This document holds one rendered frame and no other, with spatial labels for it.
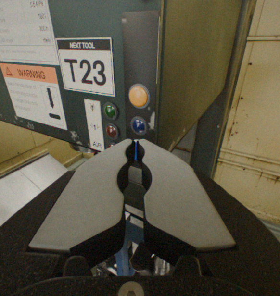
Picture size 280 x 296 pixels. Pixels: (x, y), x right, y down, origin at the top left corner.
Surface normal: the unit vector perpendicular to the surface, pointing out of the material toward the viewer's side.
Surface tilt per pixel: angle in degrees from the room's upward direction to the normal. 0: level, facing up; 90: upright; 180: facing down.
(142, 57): 90
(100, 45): 90
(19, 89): 90
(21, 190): 24
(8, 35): 90
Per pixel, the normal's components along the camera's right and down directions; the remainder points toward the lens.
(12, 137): 0.87, 0.24
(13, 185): 0.36, -0.70
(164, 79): 0.62, 0.38
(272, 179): -0.49, 0.42
